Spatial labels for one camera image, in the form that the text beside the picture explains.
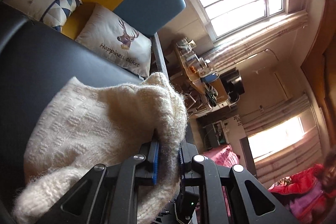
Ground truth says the cream knitted sweater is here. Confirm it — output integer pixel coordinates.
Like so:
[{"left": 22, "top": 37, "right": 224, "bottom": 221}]
[{"left": 12, "top": 72, "right": 188, "bottom": 223}]

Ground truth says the pink quilted bedding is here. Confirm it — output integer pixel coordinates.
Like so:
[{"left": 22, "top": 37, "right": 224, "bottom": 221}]
[{"left": 202, "top": 144, "right": 241, "bottom": 217}]

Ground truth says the person in red jacket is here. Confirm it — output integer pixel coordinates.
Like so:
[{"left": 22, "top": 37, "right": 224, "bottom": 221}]
[{"left": 268, "top": 148, "right": 335, "bottom": 223}]

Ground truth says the small bright window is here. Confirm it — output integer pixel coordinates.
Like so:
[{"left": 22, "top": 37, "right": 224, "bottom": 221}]
[{"left": 248, "top": 116, "right": 305, "bottom": 160}]

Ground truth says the black monitor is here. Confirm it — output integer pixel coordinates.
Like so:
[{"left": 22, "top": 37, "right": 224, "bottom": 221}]
[{"left": 219, "top": 68, "right": 245, "bottom": 103}]

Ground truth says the blue mug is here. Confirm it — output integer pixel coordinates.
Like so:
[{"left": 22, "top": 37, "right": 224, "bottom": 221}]
[{"left": 201, "top": 72, "right": 219, "bottom": 84}]

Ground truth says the cluttered wooden desk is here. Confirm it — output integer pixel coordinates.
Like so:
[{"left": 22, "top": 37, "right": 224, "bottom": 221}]
[{"left": 170, "top": 38, "right": 230, "bottom": 118}]

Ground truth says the deer print cushion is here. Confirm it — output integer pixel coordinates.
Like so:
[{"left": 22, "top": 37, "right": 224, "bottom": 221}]
[{"left": 76, "top": 4, "right": 151, "bottom": 78}]

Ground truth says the blue triangle pattern cushion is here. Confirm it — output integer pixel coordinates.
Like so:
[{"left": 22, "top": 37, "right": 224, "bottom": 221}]
[{"left": 40, "top": 0, "right": 82, "bottom": 32}]

